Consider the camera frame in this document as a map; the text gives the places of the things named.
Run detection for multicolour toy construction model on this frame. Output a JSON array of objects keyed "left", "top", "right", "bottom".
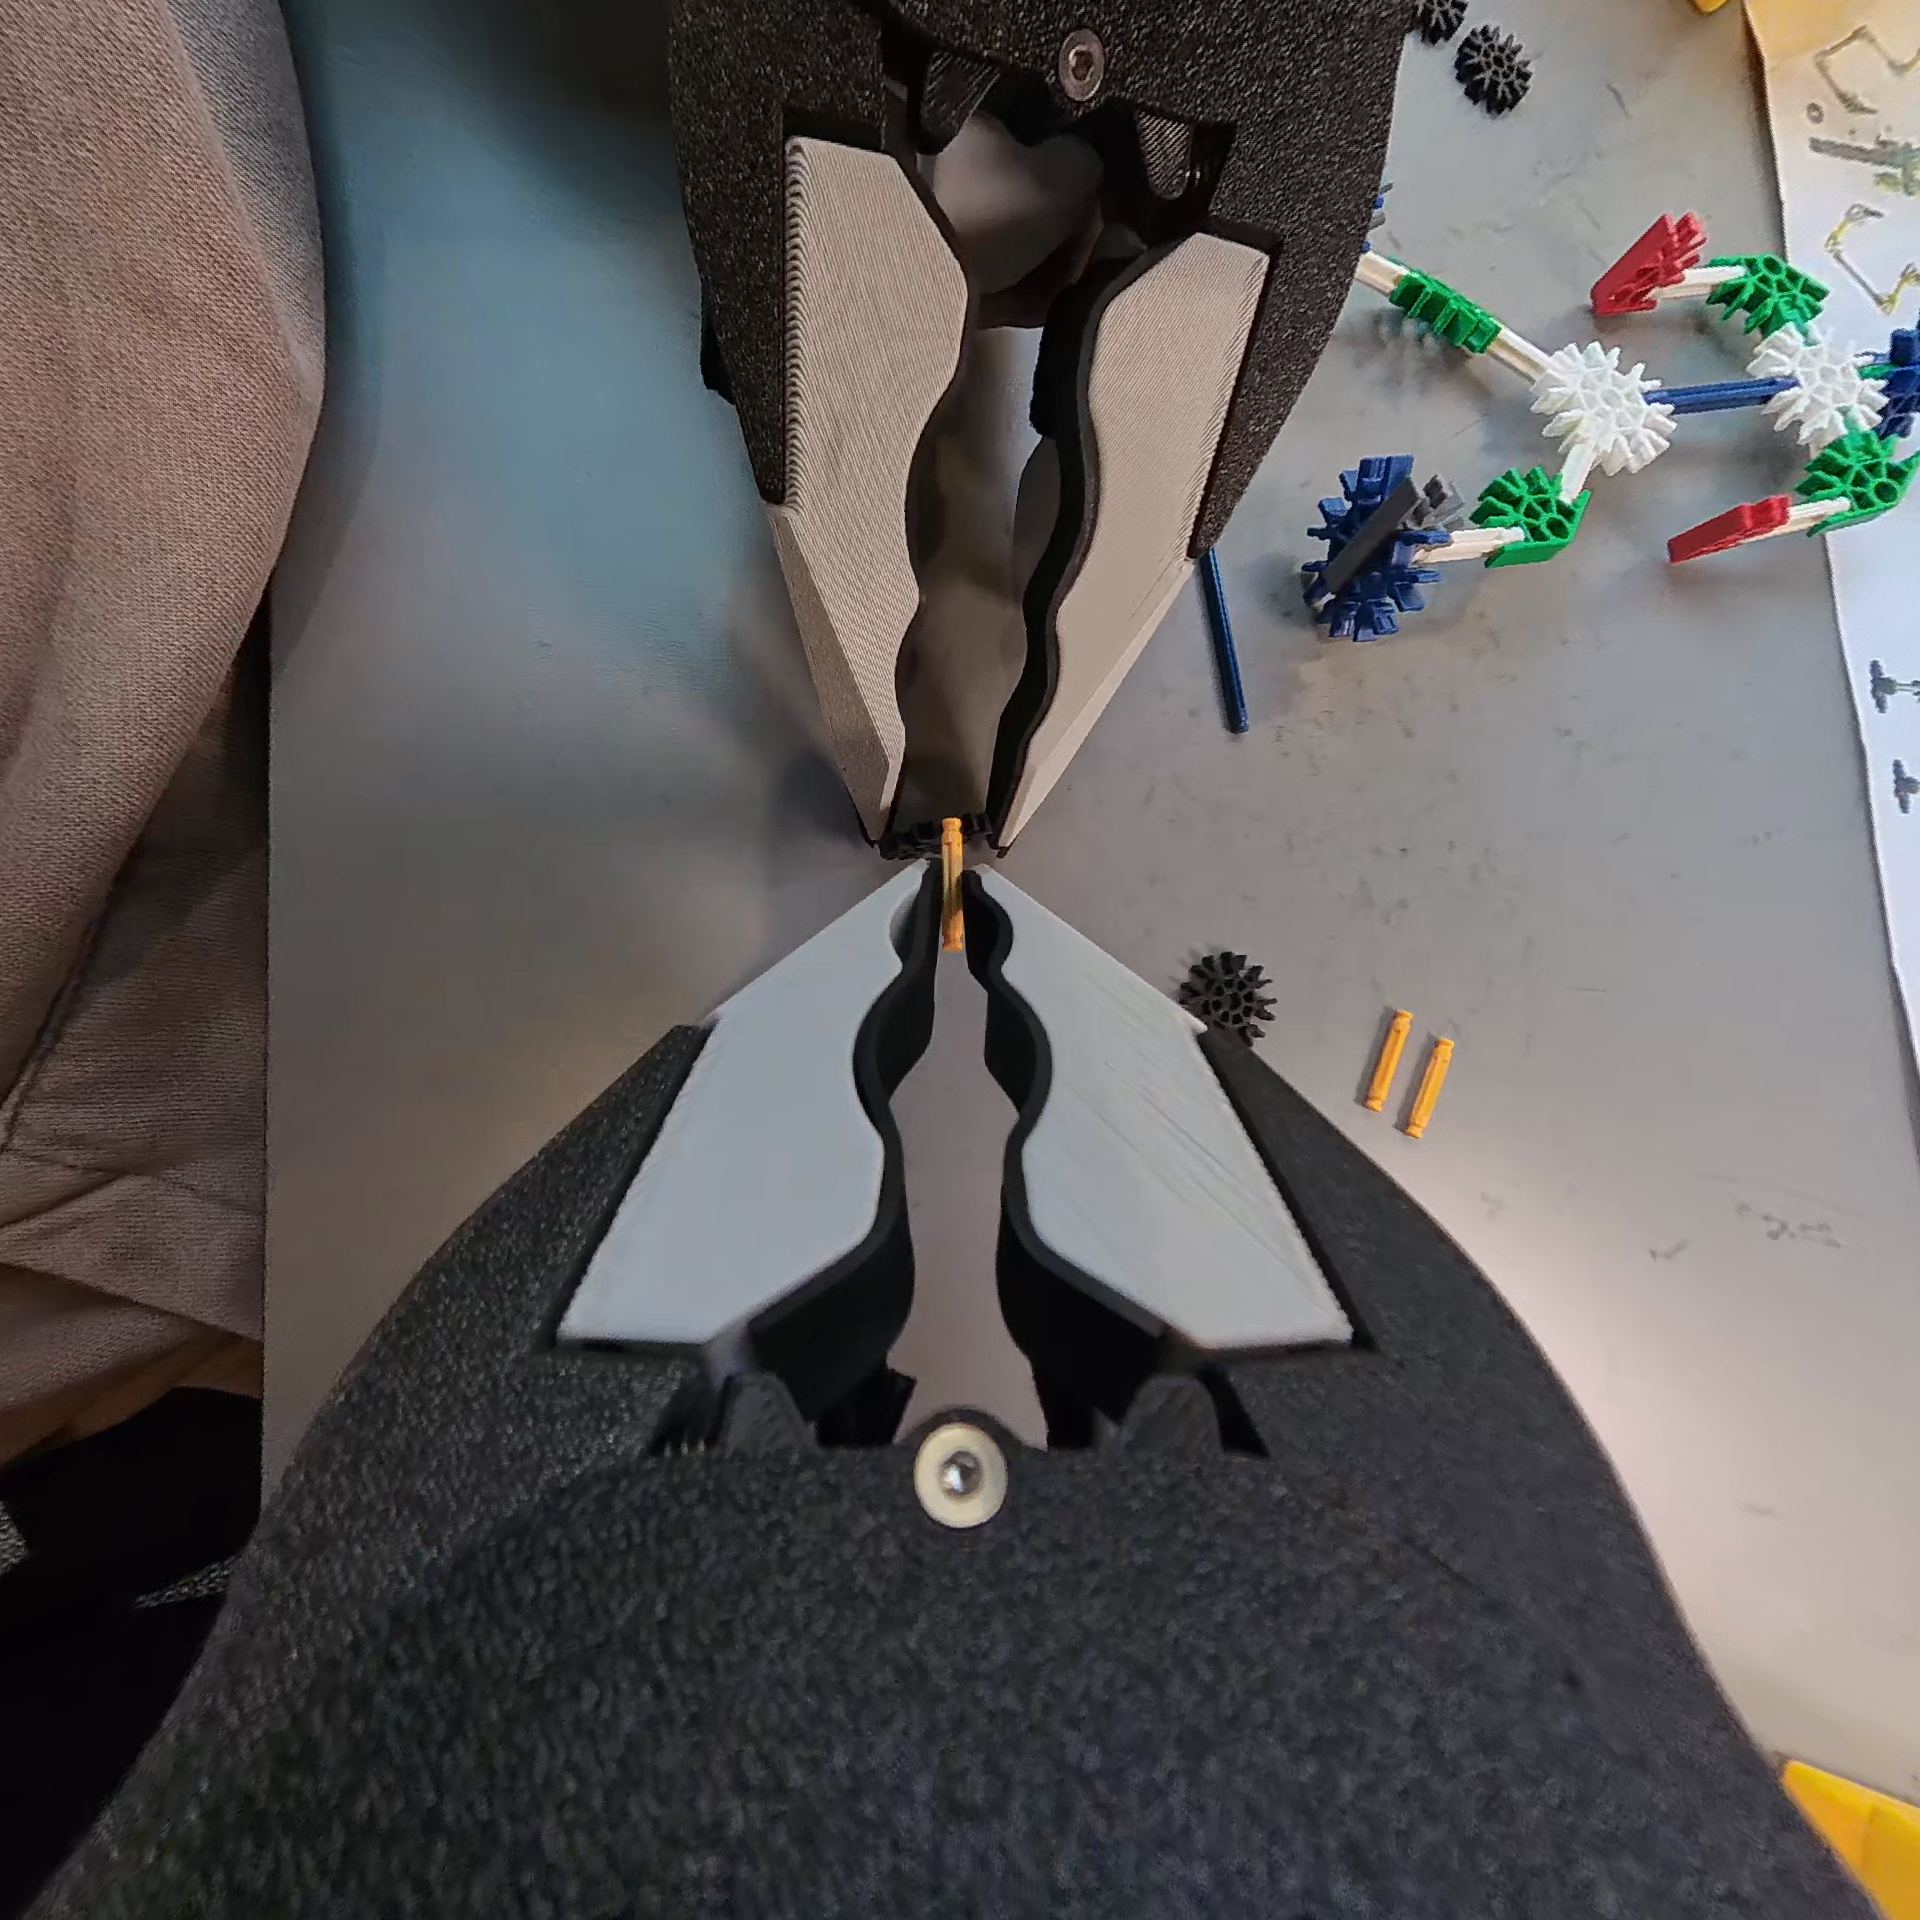
[{"left": 1297, "top": 207, "right": 1920, "bottom": 648}]

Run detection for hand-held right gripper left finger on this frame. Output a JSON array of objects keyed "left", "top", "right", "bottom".
[{"left": 558, "top": 863, "right": 945, "bottom": 1428}]

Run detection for folded white instruction sheet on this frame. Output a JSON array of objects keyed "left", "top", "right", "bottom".
[{"left": 1741, "top": 0, "right": 1920, "bottom": 1087}]

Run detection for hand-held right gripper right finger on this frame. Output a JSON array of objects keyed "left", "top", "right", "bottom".
[{"left": 961, "top": 867, "right": 1356, "bottom": 1428}]

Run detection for grey desk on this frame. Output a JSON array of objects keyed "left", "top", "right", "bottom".
[{"left": 263, "top": 0, "right": 1920, "bottom": 1802}]

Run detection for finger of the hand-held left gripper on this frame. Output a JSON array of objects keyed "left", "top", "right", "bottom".
[
  {"left": 986, "top": 232, "right": 1279, "bottom": 854},
  {"left": 765, "top": 134, "right": 973, "bottom": 842}
]

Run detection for yellow plastic bin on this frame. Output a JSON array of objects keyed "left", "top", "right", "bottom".
[{"left": 1777, "top": 1758, "right": 1920, "bottom": 1920}]

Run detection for long blue toy rod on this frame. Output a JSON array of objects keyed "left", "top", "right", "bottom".
[{"left": 1199, "top": 547, "right": 1255, "bottom": 738}]

